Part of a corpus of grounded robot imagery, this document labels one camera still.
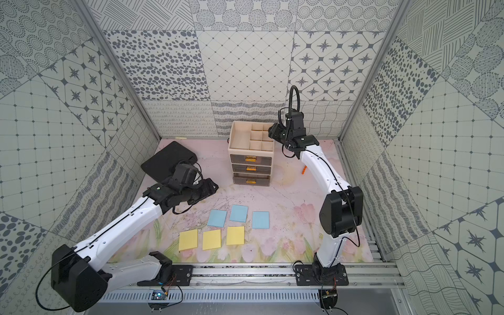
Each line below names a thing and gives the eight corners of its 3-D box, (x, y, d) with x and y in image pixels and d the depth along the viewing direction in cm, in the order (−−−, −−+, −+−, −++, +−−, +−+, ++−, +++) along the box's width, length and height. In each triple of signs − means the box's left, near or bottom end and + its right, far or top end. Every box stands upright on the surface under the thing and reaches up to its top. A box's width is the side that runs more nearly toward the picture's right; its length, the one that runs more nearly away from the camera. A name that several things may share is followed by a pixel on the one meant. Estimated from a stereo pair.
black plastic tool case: (145, 170, 107) (141, 164, 103) (177, 146, 119) (174, 140, 115) (167, 187, 100) (163, 181, 96) (199, 160, 112) (196, 154, 108)
